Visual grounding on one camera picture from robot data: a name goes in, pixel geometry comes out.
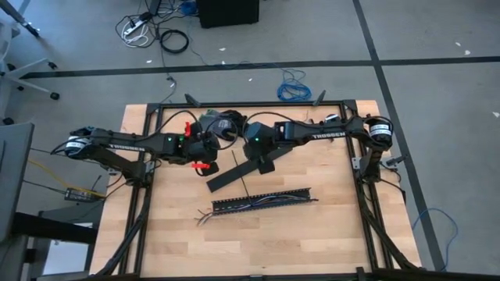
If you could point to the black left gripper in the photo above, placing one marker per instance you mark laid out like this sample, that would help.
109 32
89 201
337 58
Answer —
203 146

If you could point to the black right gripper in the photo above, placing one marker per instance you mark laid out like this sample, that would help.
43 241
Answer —
265 164

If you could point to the black duct cover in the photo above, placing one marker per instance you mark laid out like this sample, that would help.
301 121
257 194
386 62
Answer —
230 175

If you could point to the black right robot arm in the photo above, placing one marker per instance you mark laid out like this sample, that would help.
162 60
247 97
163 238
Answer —
312 130

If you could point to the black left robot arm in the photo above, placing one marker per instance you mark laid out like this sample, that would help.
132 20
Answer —
129 141

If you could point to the black grey work glove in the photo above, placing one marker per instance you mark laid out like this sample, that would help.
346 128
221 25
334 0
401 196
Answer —
224 125

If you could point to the black clamp knob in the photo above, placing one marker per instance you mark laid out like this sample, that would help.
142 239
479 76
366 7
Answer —
394 160

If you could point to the black computer box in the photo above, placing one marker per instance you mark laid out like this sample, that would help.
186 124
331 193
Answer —
226 13

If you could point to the white power strip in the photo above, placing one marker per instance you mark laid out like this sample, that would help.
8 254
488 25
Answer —
133 28

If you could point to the white office chair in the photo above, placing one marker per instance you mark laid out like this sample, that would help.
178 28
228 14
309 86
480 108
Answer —
33 84

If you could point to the grey desk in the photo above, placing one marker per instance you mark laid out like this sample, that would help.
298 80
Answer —
15 175

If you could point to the black angled frame bracket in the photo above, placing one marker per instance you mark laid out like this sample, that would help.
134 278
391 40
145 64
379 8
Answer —
320 98
193 100

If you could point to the black network switch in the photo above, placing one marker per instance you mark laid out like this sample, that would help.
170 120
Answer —
80 195

